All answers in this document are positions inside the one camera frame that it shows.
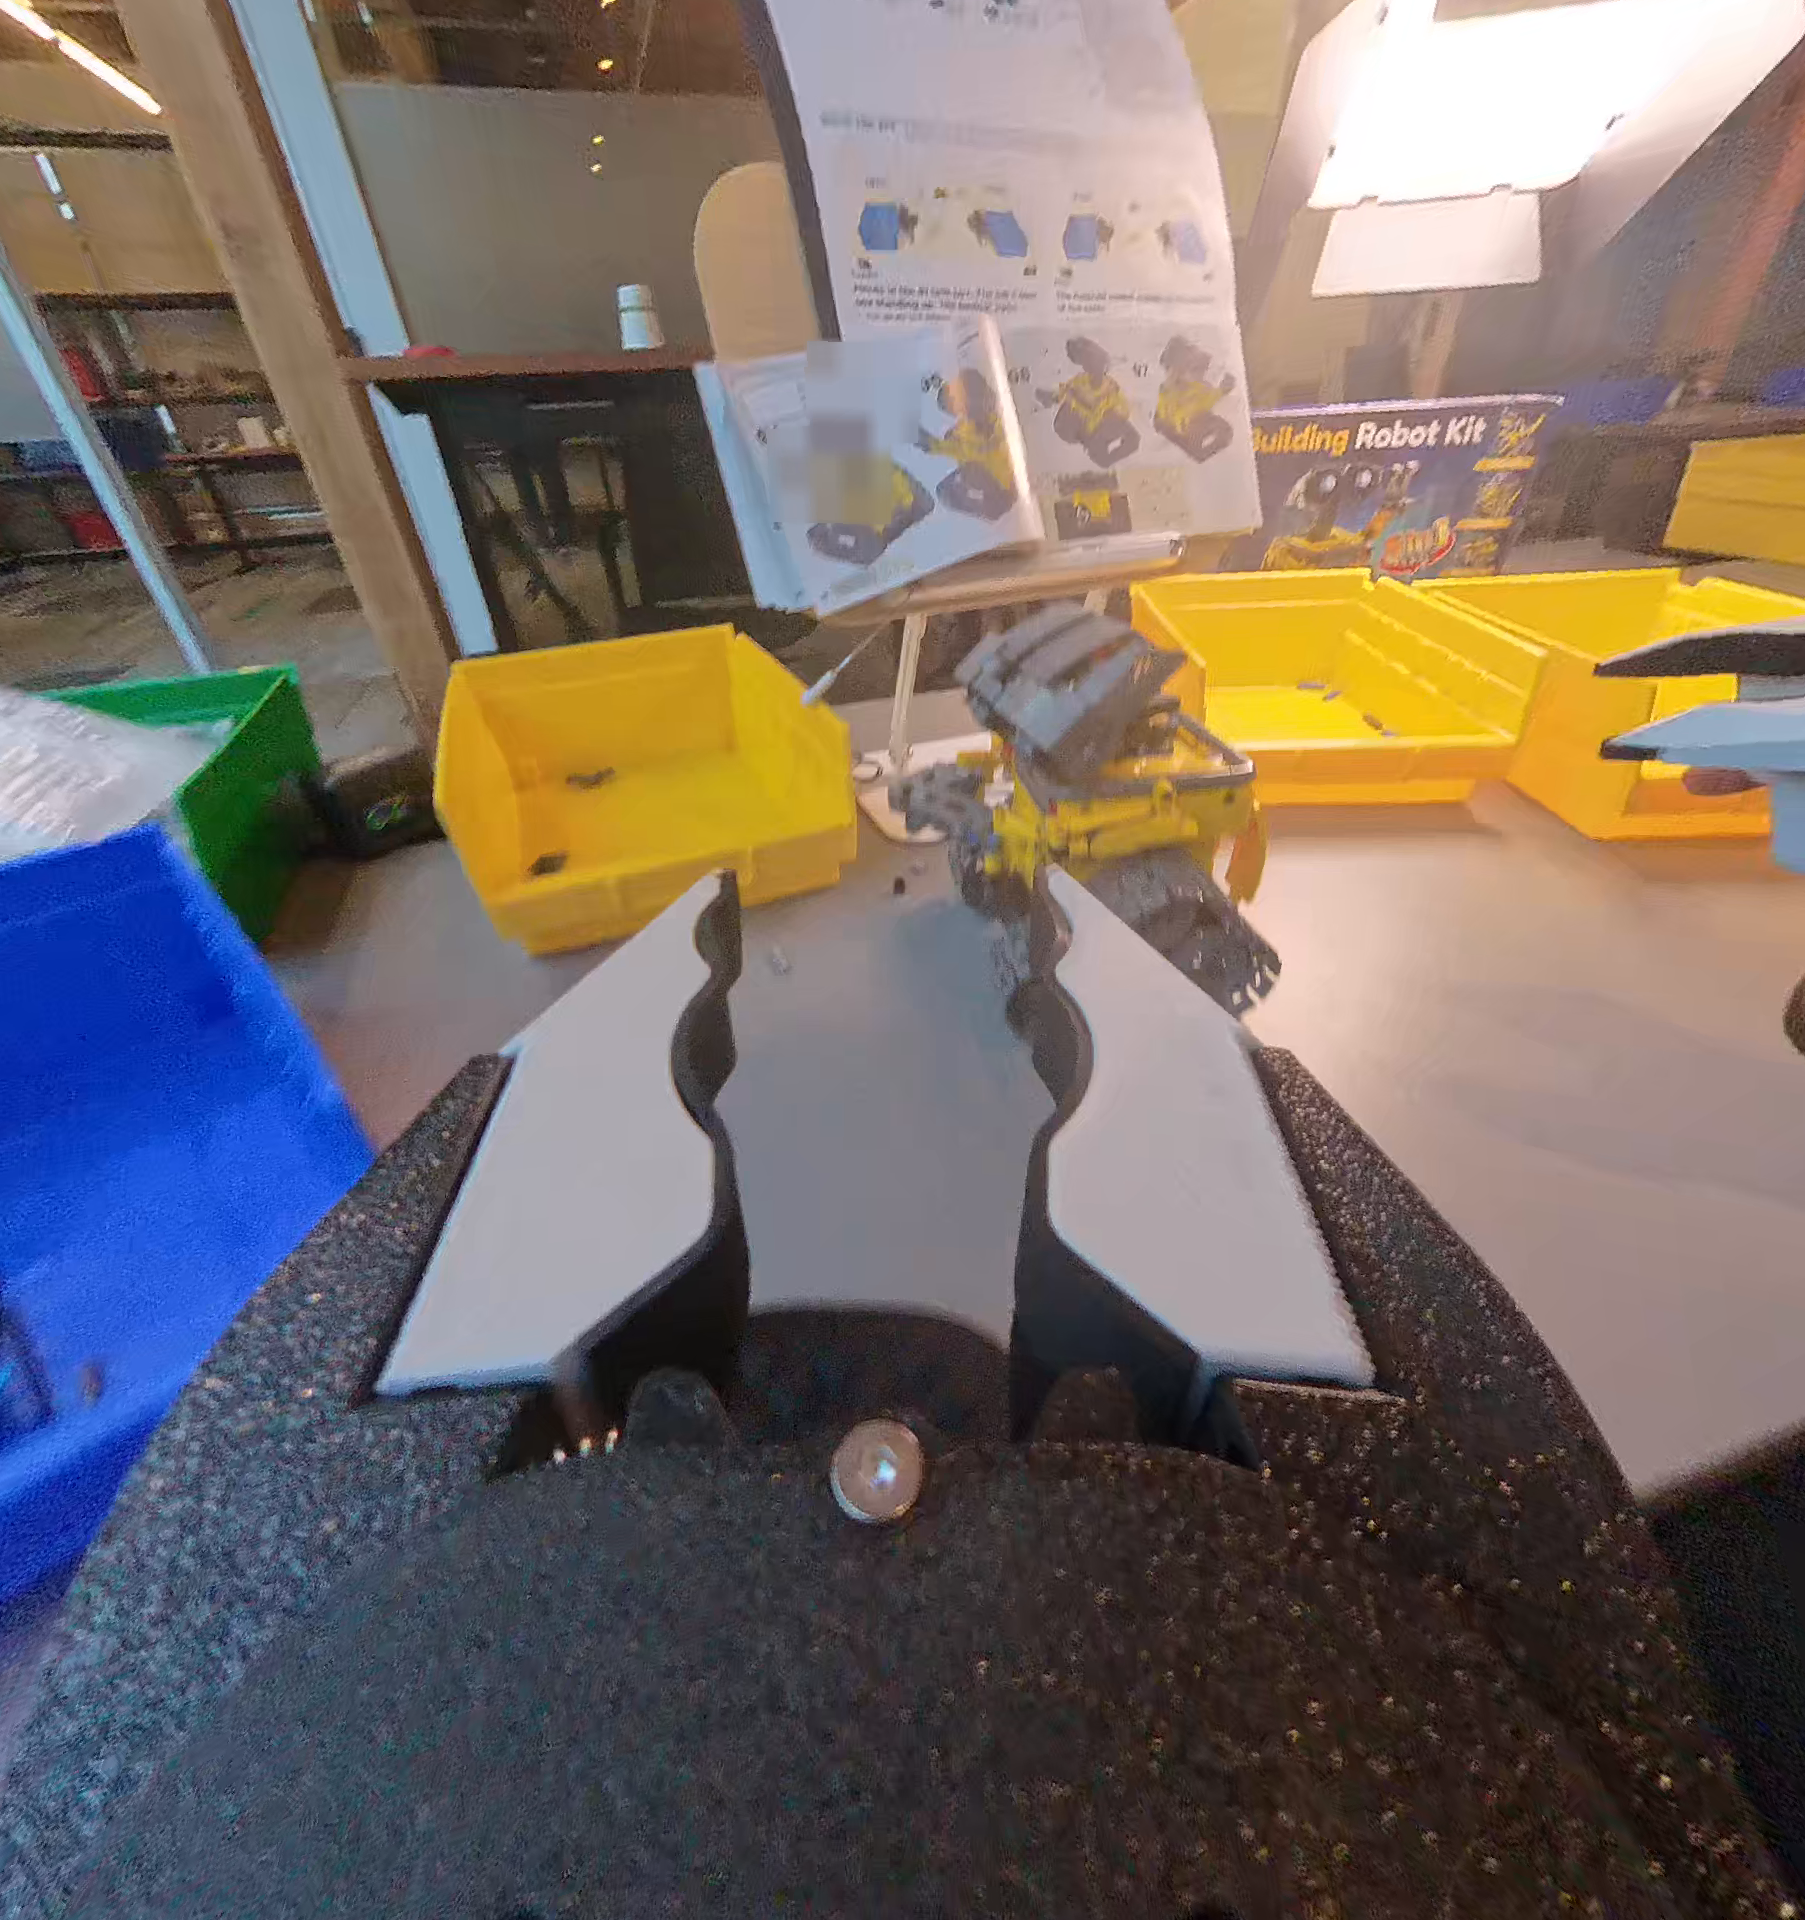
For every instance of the wooden post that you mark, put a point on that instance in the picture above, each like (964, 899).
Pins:
(287, 361)

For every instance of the dark side table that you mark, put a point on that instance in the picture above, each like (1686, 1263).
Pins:
(544, 372)

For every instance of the small tools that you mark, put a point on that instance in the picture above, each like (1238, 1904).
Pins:
(2, 1366)

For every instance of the colourful toy set box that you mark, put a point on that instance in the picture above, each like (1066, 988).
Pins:
(1399, 482)

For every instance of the instruction booklet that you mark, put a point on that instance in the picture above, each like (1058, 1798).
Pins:
(740, 452)

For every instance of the yellow plastic bin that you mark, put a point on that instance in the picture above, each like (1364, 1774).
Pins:
(633, 780)
(1623, 752)
(1323, 706)
(1773, 496)

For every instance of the pale curved board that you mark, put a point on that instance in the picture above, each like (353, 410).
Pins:
(753, 256)

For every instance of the clear plastic bag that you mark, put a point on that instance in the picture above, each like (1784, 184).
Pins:
(63, 766)

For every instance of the bright softbox lamp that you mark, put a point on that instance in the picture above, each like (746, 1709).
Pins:
(1534, 122)

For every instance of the yellow grey brick robot model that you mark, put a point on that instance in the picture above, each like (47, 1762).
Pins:
(1098, 796)

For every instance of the white cup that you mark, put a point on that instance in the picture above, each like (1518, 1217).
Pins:
(639, 317)

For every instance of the grey desk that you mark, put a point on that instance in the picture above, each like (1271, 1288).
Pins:
(1445, 1051)

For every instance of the white task instruction sheet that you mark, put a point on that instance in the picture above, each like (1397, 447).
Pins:
(992, 150)

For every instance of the white book stand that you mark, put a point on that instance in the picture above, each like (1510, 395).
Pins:
(903, 721)

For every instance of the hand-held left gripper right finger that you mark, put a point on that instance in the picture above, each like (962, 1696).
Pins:
(1202, 1201)

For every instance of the green plastic bin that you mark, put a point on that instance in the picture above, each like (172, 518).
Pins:
(259, 780)

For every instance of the metal storage shelf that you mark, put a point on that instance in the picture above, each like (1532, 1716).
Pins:
(123, 452)

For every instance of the blue plastic bin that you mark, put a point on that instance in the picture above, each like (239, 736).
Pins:
(123, 1201)

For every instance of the small dark box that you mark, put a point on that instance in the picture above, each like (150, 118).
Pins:
(379, 806)

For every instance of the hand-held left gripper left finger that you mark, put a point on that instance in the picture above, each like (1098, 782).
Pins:
(558, 1201)

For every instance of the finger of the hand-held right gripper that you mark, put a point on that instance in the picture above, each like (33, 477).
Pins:
(1773, 649)
(1789, 737)

